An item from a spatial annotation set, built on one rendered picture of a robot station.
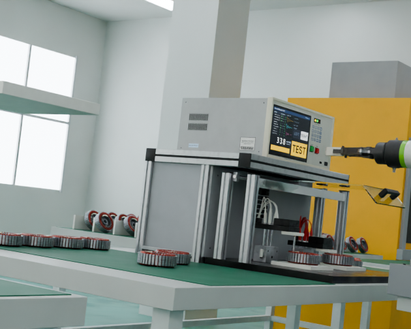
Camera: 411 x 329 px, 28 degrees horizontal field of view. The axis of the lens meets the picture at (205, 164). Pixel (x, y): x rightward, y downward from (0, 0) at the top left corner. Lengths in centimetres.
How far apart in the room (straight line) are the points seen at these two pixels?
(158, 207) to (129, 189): 759
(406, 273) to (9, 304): 124
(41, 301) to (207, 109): 164
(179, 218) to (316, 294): 67
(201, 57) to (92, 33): 421
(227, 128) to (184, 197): 29
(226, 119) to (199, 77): 406
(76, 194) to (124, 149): 89
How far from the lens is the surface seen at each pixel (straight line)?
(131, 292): 184
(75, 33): 1074
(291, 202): 310
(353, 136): 659
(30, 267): 208
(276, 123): 276
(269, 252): 276
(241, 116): 280
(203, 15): 701
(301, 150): 290
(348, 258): 288
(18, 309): 134
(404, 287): 227
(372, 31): 884
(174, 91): 703
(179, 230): 275
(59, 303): 140
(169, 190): 279
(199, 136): 289
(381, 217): 642
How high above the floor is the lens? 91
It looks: 3 degrees up
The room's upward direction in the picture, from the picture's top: 6 degrees clockwise
